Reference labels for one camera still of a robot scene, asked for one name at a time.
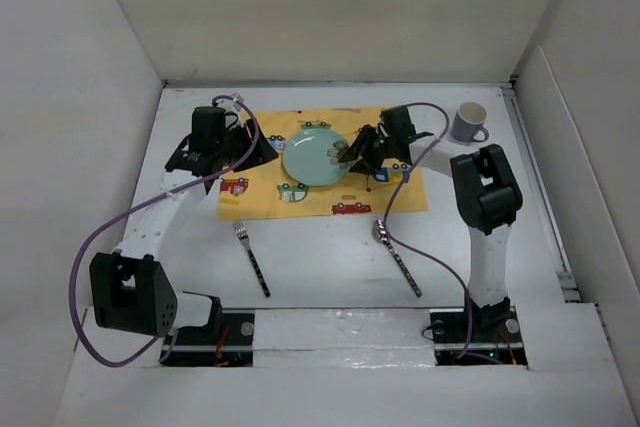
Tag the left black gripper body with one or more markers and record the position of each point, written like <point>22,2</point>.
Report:
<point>235,144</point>

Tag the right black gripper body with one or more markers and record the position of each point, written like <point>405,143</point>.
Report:
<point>384,147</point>

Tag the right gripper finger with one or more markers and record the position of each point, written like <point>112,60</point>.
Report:
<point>365,163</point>
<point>363,141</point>

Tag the yellow car-print cloth placemat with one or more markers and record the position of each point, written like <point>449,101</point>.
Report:
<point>268,192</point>

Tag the light green flower plate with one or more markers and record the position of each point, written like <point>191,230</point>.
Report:
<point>311,156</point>

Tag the steel spoon black handle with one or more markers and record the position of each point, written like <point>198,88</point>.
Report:
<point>381,235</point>

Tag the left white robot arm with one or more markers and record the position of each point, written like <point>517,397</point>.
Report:
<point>130,290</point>

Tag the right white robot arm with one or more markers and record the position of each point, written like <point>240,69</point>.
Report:
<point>486,192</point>

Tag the purple ceramic mug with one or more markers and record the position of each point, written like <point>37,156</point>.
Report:
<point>469,123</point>

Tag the steel fork black handle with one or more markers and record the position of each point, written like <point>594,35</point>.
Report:
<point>242,235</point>

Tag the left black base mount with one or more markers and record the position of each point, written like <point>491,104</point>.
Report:
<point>229,344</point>

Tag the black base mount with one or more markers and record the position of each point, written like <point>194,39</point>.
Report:
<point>498,344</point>
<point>229,344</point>

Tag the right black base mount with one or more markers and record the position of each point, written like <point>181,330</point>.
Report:
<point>498,344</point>

